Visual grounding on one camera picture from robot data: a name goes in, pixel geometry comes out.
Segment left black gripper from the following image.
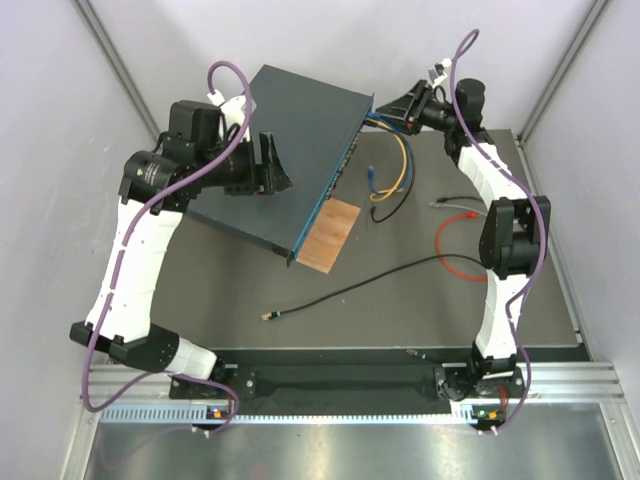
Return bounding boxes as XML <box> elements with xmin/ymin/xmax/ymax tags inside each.
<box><xmin>196</xmin><ymin>131</ymin><xmax>292</xmax><ymax>196</ymax></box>

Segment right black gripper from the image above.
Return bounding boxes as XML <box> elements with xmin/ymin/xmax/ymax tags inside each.
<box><xmin>375</xmin><ymin>81</ymin><xmax>458</xmax><ymax>137</ymax></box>

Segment blue ethernet cable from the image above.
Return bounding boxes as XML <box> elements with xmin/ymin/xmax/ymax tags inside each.
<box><xmin>366</xmin><ymin>113</ymin><xmax>415</xmax><ymax>194</ymax></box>

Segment grey ethernet cable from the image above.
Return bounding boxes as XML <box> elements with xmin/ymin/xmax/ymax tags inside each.
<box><xmin>429</xmin><ymin>196</ymin><xmax>485</xmax><ymax>210</ymax></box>

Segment red ethernet cable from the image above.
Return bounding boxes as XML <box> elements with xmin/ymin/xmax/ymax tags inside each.
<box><xmin>435</xmin><ymin>212</ymin><xmax>489</xmax><ymax>283</ymax></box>

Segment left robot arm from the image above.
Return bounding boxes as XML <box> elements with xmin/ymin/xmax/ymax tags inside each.
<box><xmin>70</xmin><ymin>94</ymin><xmax>293</xmax><ymax>397</ymax></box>

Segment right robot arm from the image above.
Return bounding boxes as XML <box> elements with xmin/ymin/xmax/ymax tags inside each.
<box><xmin>375</xmin><ymin>78</ymin><xmax>551</xmax><ymax>396</ymax></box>

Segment wooden support block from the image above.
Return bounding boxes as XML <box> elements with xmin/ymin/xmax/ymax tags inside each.
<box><xmin>296</xmin><ymin>198</ymin><xmax>361</xmax><ymax>274</ymax></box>

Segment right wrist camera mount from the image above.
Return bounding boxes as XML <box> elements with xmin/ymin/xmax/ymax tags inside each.
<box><xmin>428</xmin><ymin>58</ymin><xmax>452</xmax><ymax>88</ymax></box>

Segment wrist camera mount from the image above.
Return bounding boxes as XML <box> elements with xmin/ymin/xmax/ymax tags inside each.
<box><xmin>428</xmin><ymin>58</ymin><xmax>452</xmax><ymax>88</ymax></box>
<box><xmin>207</xmin><ymin>89</ymin><xmax>248</xmax><ymax>127</ymax></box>

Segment dark grey network switch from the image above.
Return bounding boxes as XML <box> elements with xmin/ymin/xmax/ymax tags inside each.
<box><xmin>187</xmin><ymin>65</ymin><xmax>373</xmax><ymax>261</ymax></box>

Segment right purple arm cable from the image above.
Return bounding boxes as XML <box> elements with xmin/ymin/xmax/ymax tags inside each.
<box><xmin>449</xmin><ymin>28</ymin><xmax>549</xmax><ymax>434</ymax></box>

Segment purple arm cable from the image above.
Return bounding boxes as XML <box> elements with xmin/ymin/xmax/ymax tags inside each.
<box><xmin>449</xmin><ymin>28</ymin><xmax>549</xmax><ymax>434</ymax></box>
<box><xmin>80</xmin><ymin>60</ymin><xmax>253</xmax><ymax>414</ymax></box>

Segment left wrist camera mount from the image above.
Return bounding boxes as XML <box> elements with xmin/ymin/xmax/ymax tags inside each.
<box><xmin>207</xmin><ymin>89</ymin><xmax>248</xmax><ymax>127</ymax></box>

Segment yellow ethernet cable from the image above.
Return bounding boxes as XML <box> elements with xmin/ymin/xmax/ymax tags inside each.
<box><xmin>367</xmin><ymin>118</ymin><xmax>409</xmax><ymax>203</ymax></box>

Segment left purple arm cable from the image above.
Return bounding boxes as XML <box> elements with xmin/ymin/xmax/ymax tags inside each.
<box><xmin>80</xmin><ymin>60</ymin><xmax>253</xmax><ymax>414</ymax></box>

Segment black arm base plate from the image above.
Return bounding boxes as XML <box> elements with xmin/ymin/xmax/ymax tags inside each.
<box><xmin>168</xmin><ymin>363</ymin><xmax>526</xmax><ymax>416</ymax></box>

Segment aluminium rail frame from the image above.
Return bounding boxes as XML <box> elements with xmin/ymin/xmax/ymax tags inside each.
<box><xmin>89</xmin><ymin>358</ymin><xmax>624</xmax><ymax>430</ymax></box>

